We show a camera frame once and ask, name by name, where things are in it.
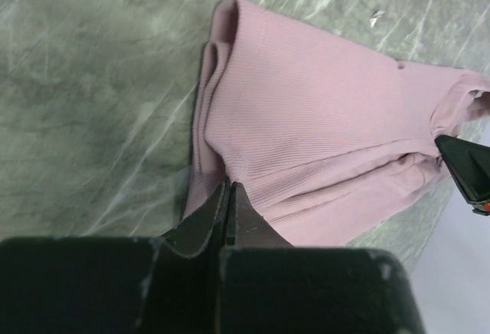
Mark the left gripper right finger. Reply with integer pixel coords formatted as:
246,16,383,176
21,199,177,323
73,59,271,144
225,182,292,248

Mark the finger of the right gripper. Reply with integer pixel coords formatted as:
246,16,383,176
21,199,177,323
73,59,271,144
435,135,490,215

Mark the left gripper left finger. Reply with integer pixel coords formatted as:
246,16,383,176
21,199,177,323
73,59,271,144
158,175,231,334

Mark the pink tank top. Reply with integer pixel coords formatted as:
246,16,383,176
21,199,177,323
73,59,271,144
185,0,489,247

